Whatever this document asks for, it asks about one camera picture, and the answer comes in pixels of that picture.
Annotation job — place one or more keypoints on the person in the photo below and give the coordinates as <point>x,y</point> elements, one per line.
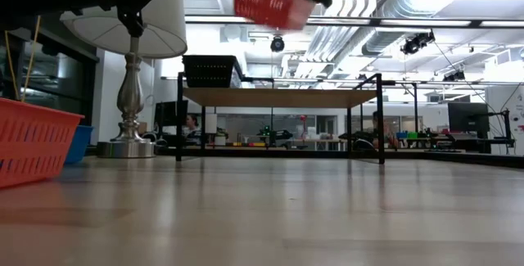
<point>378,133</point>
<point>191,124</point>

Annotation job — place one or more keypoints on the silver ceiling air duct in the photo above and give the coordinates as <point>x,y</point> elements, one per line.
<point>389,32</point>

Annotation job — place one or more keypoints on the black computer monitor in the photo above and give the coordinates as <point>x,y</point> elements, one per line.
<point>168,114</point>

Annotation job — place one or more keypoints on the red plastic basket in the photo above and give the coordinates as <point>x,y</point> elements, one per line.
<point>262,6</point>
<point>32,143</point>

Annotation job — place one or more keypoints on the background robot with green light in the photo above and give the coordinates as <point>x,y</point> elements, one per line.
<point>278,135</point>

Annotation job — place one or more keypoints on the silver lamp base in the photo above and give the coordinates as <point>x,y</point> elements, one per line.
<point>130,94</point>

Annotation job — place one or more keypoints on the small black ceiling fixture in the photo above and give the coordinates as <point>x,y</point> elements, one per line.
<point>453,75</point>

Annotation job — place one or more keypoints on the round black ceiling spotlight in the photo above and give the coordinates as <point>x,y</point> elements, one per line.
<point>277,43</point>

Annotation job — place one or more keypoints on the black overhead frame bar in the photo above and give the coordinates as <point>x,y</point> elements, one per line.
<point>368,22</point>

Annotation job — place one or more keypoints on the wooden shelf with black legs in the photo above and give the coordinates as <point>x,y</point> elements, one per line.
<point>278,98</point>

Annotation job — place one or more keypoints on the black monitor on arm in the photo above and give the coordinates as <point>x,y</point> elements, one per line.
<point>468,118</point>

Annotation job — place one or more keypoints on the blue plastic basket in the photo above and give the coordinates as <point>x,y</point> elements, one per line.
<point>79,143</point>

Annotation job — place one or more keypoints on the black plastic basket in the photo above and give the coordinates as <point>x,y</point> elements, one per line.
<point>209,75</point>

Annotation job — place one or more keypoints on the black ceiling camera cluster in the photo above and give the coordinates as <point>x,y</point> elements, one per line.
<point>415,43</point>

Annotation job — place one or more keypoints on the white lamp shade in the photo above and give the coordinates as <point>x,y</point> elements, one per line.
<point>163,24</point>

